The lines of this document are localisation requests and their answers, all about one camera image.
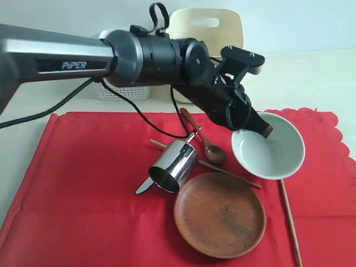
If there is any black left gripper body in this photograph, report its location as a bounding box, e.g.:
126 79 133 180
177 75 253 131

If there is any white ceramic bowl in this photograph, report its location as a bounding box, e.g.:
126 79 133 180
231 112 305 180

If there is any brown wooden spoon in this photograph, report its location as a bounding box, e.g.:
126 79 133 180
180 108 227 164

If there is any wooden chopstick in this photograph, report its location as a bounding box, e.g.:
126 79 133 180
279 179 303 267
150 139 262 189

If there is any stainless steel cup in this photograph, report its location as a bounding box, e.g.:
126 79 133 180
149 140 199 193

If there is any brown clay plate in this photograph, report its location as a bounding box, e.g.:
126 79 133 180
174 172 266 259

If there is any table knife steel blade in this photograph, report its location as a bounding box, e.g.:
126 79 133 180
135 131 197 195

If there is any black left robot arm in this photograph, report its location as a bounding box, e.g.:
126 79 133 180
1 24 273 137

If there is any cream plastic bin black circle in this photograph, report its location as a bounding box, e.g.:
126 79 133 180
166 7 245 105

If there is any white perforated plastic basket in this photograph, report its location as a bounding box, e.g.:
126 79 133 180
96 28 152 101

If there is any red cloth table mat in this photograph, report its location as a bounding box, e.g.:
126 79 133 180
1 108 355 266

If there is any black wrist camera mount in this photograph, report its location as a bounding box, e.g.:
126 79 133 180
216 46 265 86

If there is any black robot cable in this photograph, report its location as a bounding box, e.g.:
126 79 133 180
0 2 195 139

